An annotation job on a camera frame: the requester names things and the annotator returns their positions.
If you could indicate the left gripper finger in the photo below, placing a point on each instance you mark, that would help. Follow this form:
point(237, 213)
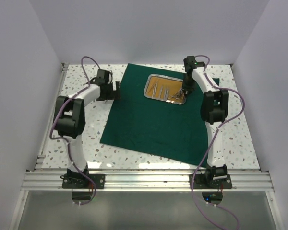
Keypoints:
point(109, 96)
point(116, 86)

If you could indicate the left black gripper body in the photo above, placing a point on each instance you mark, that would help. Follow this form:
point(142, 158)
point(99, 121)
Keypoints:
point(110, 86)

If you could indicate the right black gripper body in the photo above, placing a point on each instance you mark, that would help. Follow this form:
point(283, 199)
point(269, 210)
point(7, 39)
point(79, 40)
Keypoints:
point(189, 84)

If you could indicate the steel surgical scissors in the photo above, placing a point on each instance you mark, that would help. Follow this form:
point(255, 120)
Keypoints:
point(179, 95)

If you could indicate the steel instrument tray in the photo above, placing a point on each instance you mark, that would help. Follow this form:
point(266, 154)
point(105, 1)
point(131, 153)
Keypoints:
point(163, 88)

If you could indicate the steel tweezers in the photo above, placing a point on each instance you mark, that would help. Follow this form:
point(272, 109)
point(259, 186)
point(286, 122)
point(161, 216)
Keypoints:
point(154, 90)

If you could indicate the green surgical drape cloth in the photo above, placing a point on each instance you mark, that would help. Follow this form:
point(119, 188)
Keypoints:
point(168, 130)

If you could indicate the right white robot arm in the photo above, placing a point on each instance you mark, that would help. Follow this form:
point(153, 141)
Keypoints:
point(213, 111)

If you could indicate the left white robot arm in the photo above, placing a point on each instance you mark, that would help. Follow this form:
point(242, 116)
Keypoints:
point(69, 116)

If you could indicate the yellow tray liner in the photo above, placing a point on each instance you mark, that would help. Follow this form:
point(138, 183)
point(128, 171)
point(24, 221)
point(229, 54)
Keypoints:
point(162, 85)

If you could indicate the aluminium mounting rail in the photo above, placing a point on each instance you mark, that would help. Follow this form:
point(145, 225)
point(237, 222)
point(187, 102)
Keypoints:
point(147, 180)

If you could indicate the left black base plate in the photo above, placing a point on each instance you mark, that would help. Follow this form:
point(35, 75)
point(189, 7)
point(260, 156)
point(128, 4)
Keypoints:
point(80, 182)

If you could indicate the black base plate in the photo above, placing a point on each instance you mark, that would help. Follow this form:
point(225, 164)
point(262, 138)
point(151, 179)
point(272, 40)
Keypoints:
point(80, 182)
point(200, 181)

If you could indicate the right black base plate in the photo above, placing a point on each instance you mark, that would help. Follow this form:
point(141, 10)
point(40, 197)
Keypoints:
point(200, 181)

